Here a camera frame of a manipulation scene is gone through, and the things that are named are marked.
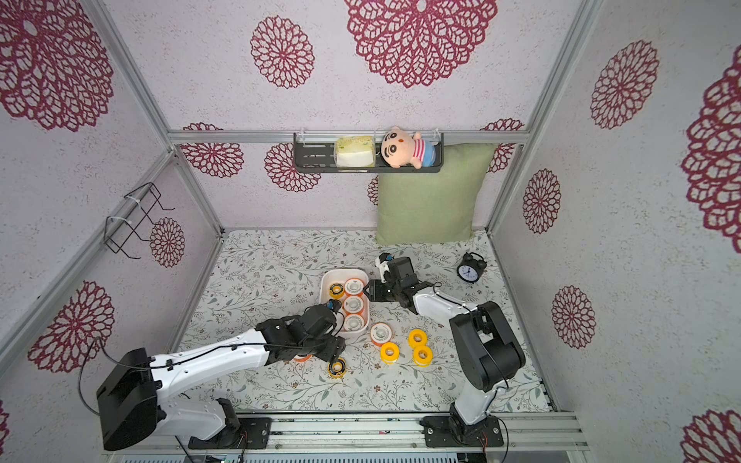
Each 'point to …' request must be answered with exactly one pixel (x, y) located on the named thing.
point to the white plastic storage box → (331, 276)
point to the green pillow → (434, 207)
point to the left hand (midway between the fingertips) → (333, 343)
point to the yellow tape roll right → (423, 356)
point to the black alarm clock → (472, 267)
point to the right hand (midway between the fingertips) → (366, 286)
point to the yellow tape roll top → (417, 338)
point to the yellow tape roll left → (389, 353)
